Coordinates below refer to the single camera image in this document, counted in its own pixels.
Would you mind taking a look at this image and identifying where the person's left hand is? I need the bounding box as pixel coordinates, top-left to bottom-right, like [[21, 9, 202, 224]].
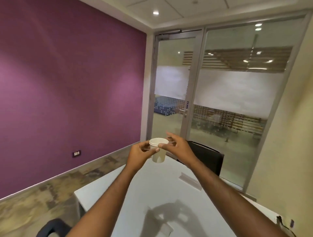
[[126, 141, 159, 173]]

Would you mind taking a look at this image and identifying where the person's right hand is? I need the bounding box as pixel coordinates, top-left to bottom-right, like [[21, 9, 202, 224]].
[[158, 132, 196, 167]]

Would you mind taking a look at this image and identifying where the white paper cup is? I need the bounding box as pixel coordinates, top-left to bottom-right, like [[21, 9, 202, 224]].
[[149, 138, 170, 164]]

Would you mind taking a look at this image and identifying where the person's right forearm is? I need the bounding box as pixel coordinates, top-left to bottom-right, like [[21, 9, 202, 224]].
[[186, 158, 292, 237]]

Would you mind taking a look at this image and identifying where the person's left forearm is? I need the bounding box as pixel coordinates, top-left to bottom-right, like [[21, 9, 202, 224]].
[[69, 164, 135, 237]]

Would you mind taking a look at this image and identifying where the black office chair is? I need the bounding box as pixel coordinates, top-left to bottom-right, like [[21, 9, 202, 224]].
[[36, 218, 74, 237], [177, 141, 225, 178]]

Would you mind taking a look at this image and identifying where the glass partition with frosted band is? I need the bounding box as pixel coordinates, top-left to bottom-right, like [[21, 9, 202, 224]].
[[191, 14, 307, 192]]

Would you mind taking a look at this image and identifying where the metal door closer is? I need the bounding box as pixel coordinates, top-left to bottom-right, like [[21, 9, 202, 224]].
[[158, 30, 182, 37]]

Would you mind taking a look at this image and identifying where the grey table cable flap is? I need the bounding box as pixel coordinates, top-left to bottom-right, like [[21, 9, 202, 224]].
[[179, 172, 202, 191]]

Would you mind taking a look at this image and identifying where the glass door with metal frame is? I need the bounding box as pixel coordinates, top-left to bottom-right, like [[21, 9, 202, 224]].
[[150, 29, 204, 147]]

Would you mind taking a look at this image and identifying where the black cable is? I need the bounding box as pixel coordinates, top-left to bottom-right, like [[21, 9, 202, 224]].
[[276, 216, 295, 237]]

